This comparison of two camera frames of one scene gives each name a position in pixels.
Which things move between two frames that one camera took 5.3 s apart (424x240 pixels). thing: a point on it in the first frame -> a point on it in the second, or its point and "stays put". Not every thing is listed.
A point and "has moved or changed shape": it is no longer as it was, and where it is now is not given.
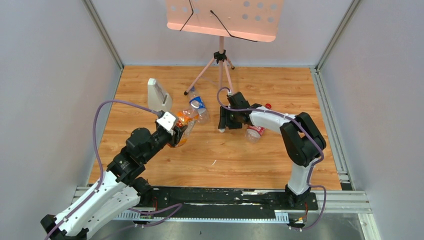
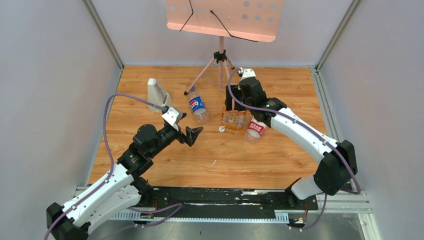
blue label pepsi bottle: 199,107 stays put
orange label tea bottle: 187,117 has moved or changed shape
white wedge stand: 158,99 stays put
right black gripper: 225,121 -> 228,101
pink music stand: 259,20 stays put
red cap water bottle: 253,133 stays put
